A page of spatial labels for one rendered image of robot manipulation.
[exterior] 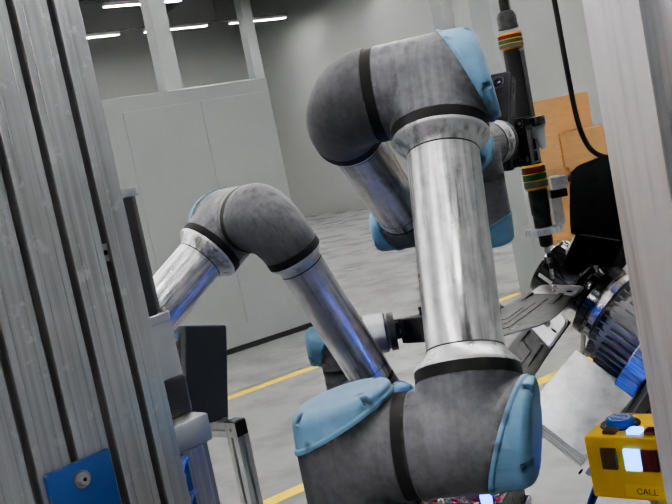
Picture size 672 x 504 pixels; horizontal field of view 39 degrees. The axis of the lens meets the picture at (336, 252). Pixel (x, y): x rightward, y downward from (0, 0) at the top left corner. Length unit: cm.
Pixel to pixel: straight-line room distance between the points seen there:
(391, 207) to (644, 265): 110
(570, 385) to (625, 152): 149
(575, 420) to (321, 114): 83
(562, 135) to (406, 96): 893
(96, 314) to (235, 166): 719
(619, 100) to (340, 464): 76
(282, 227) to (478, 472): 66
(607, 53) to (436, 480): 75
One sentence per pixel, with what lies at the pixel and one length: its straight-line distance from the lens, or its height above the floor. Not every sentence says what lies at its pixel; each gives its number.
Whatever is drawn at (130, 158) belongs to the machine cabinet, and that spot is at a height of 177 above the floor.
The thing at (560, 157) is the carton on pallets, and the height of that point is 98.
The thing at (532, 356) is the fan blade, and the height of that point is 106.
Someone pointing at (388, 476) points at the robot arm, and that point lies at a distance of 100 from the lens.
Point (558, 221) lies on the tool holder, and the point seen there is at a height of 132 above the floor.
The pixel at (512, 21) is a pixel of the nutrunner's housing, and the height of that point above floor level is 168.
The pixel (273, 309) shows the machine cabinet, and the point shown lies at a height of 27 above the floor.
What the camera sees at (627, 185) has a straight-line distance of 29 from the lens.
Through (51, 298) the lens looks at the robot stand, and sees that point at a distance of 97.
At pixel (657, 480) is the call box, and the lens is 137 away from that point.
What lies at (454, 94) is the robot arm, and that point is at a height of 156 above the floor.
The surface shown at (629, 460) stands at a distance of 136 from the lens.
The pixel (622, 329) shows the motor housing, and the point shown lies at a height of 112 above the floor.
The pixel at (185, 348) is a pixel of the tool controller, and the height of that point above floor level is 121.
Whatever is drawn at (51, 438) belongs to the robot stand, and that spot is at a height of 131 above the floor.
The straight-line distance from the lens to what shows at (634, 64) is 29.
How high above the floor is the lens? 153
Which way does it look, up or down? 6 degrees down
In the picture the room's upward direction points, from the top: 11 degrees counter-clockwise
